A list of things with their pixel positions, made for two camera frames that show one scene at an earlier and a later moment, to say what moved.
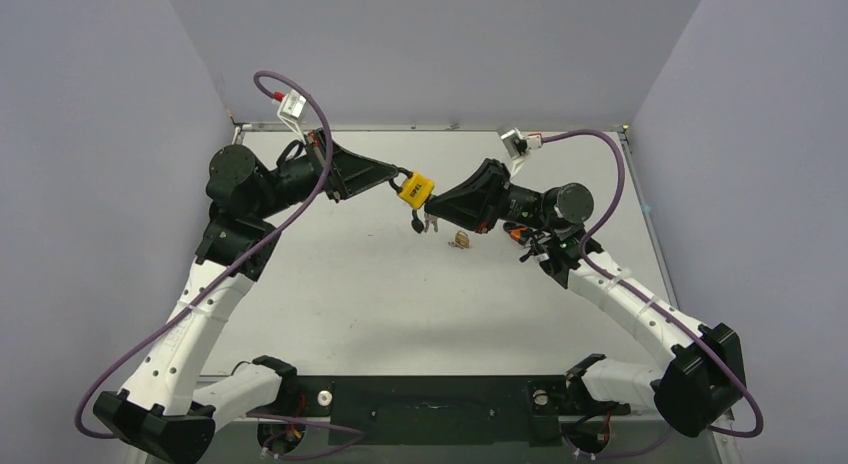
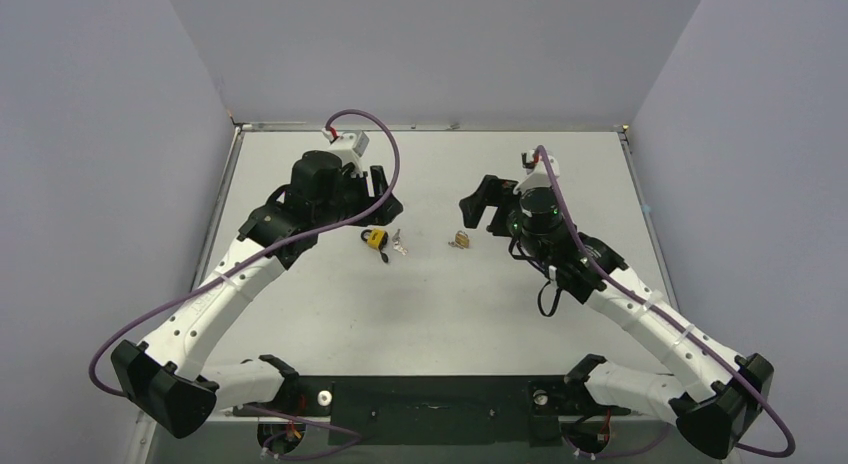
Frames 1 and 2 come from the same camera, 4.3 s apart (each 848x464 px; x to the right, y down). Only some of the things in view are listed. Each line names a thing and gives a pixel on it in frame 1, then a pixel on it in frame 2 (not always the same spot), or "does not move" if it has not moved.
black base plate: [386, 410] does not move
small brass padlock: [462, 239] does not move
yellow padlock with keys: [413, 189] to [377, 239]
